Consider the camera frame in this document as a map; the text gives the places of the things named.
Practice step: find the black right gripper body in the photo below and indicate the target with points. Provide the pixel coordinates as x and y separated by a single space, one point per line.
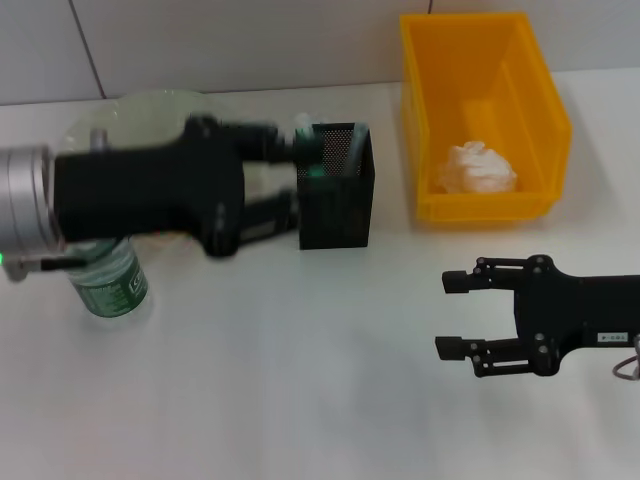
575 315

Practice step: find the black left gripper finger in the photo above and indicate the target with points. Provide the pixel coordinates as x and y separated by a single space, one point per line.
265 142
270 215

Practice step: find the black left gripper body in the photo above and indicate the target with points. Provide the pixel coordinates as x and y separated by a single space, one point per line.
150 195

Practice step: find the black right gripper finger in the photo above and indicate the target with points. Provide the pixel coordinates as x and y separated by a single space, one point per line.
450 347
455 282

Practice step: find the mint green utility knife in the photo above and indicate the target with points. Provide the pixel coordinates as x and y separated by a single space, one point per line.
307 127

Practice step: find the silver metal pen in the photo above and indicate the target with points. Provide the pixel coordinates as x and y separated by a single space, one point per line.
354 150

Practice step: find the clear green-label water bottle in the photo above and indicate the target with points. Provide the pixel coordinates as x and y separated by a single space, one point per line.
110 285

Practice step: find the white paper ball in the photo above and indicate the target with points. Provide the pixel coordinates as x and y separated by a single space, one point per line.
475 170

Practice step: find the black mesh pen holder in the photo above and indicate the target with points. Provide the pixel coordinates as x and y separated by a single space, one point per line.
340 210

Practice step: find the pale green glass fruit plate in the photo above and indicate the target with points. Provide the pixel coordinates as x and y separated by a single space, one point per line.
130 120

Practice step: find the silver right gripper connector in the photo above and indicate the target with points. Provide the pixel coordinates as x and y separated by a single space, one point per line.
637 357

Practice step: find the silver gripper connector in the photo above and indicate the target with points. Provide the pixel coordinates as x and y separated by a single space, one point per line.
637 357
98 139

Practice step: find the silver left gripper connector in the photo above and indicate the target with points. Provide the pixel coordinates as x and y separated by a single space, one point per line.
98 139

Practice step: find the yellow plastic bin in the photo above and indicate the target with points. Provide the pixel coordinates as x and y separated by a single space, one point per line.
480 90

